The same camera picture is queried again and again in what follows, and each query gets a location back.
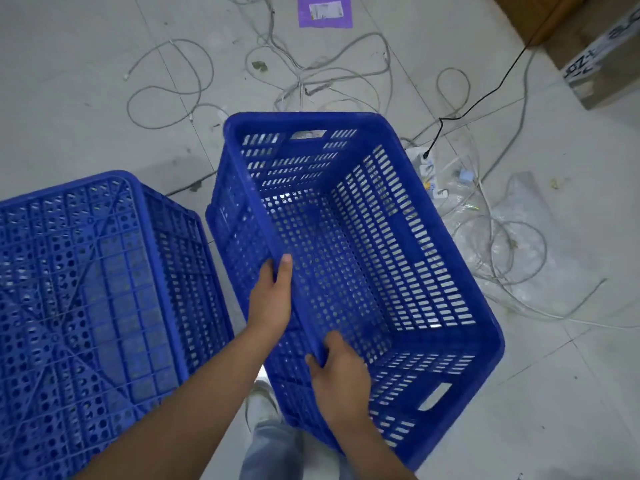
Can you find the person's left hand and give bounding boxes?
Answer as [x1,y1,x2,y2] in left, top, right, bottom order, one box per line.
[246,254,294,341]

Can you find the person's right hand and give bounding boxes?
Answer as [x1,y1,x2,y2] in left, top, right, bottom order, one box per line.
[305,330,374,436]

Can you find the blue perforated plastic crate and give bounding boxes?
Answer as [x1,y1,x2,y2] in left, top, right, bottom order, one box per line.
[205,112,506,472]
[0,170,236,480]

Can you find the person's left forearm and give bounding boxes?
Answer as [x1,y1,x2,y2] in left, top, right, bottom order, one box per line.
[74,317,284,480]

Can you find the person's right forearm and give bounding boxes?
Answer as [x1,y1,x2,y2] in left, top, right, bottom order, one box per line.
[340,420,419,480]

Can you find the person's white shoe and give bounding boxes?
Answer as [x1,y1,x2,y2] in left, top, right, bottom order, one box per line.
[244,380,284,436]

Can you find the person's light blue jeans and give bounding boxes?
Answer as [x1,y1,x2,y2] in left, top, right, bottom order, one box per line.
[240,419,362,480]

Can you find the white power strip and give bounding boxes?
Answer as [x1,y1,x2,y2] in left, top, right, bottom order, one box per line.
[406,145,452,201]

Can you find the clear plastic bag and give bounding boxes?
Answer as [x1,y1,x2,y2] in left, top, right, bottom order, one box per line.
[440,171,609,319]

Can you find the purple mailer packet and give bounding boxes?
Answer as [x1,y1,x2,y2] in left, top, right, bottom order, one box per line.
[297,0,354,29]

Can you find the brown cardboard box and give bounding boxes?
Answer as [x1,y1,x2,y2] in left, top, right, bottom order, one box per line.
[542,0,640,111]

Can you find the tangle of grey cables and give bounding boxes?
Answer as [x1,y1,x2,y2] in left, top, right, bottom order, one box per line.
[220,0,394,118]

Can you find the grey looped cable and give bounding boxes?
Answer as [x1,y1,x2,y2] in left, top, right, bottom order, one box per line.
[125,39,217,131]

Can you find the tangle of white cables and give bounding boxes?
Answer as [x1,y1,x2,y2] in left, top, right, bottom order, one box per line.
[400,45,640,331]

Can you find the thin black cable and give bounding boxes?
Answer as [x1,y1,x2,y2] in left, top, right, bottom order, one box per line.
[422,0,583,160]

